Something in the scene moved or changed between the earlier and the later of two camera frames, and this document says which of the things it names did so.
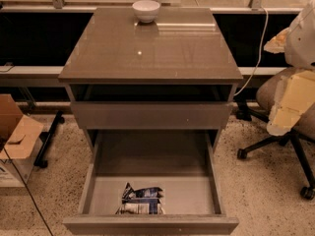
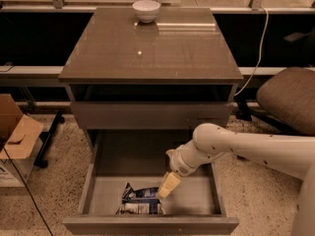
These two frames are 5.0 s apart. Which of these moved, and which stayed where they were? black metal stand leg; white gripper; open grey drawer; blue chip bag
Moved: white gripper
Stayed: black metal stand leg; open grey drawer; blue chip bag
